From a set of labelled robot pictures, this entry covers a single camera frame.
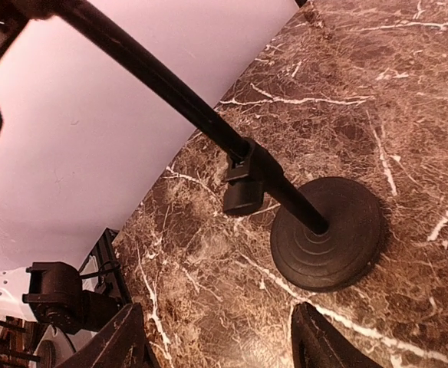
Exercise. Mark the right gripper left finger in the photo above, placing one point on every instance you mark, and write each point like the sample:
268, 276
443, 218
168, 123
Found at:
121, 343

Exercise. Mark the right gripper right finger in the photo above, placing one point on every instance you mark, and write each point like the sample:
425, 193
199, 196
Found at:
316, 343

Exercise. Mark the black round-base stand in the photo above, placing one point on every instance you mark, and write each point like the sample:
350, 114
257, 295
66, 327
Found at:
326, 235

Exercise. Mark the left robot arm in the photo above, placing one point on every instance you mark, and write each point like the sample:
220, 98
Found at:
57, 294

